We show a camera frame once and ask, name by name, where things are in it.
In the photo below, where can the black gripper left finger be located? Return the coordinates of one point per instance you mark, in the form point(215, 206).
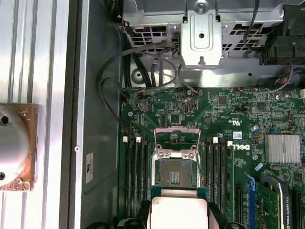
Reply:
point(133, 221)

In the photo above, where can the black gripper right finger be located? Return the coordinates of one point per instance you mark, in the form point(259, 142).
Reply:
point(216, 219)

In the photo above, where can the silver CPU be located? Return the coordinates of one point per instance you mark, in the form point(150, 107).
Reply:
point(178, 212)

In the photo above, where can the black expansion slot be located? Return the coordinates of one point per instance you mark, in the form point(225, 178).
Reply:
point(296, 210)
point(238, 205)

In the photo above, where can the blue expansion slot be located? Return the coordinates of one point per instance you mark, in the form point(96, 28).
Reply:
point(251, 205)

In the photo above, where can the black RAM slot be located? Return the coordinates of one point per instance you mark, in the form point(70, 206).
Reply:
point(132, 171)
point(207, 171)
point(222, 171)
point(139, 171)
point(126, 171)
point(215, 171)
point(145, 171)

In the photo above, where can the thin metal locking lever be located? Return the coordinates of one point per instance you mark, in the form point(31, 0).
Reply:
point(199, 170)

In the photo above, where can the CPU socket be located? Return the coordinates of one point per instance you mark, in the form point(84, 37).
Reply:
point(176, 171)

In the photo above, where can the green RAM stick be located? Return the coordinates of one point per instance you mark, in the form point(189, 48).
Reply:
point(230, 186)

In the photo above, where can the black graphics card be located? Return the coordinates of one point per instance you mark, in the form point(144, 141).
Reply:
point(267, 207)

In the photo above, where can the black PC case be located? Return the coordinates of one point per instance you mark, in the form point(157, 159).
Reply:
point(102, 143)

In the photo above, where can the silver heatsink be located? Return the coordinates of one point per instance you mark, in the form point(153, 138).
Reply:
point(282, 149)

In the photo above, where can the green motherboard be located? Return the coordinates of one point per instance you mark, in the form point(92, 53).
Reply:
point(214, 114)

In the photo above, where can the round coin cell battery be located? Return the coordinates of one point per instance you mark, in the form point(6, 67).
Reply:
point(144, 105)

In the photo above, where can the black plastic drive bay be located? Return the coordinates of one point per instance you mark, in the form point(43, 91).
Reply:
point(283, 35)

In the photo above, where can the metal drive cage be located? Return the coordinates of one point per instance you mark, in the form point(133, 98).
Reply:
point(155, 14)

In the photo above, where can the brown square base plate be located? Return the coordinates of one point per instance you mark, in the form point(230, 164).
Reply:
point(33, 133)

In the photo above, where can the silver drive bracket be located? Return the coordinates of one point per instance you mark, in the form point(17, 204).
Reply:
point(201, 47)

